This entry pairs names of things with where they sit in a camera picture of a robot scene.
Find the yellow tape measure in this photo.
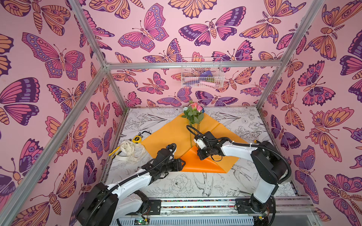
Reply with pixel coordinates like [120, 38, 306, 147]
[132, 135, 142, 144]

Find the yellow handled tool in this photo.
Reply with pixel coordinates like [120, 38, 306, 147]
[108, 147, 120, 156]

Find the white ribbon bundle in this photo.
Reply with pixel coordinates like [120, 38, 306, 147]
[112, 140, 147, 163]

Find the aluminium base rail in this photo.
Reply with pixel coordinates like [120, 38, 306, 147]
[77, 197, 321, 226]

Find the white wire wall basket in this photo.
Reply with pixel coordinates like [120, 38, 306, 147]
[180, 57, 225, 89]

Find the orange wrapping paper sheet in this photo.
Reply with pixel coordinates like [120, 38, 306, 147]
[141, 114, 239, 173]

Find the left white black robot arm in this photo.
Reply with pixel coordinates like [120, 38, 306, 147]
[75, 143, 186, 226]

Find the green circuit board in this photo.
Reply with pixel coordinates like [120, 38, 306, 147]
[134, 218, 150, 226]

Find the pink fake rose stem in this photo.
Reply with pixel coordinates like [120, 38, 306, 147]
[192, 102, 198, 129]

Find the white fake flower stem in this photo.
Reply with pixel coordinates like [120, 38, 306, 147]
[181, 101, 196, 147]

